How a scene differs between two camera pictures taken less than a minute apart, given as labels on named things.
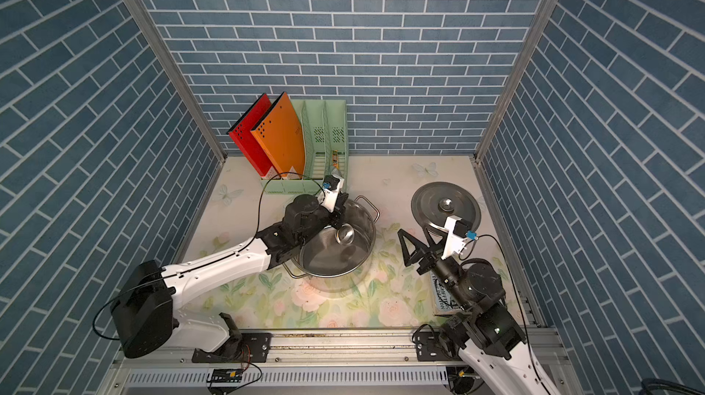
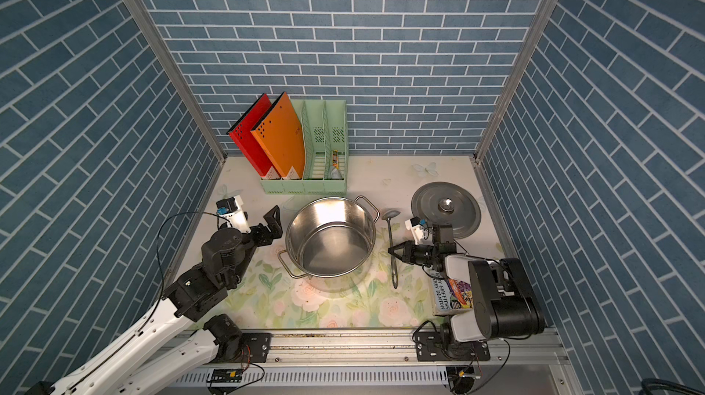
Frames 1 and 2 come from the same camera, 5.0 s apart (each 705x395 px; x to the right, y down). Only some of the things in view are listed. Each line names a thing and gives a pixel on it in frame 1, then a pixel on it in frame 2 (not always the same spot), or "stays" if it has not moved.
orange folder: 281,134 stays
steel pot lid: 434,204 stays
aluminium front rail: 325,363 stays
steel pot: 338,258 stays
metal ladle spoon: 344,234 → 391,214
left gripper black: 336,213 → 275,229
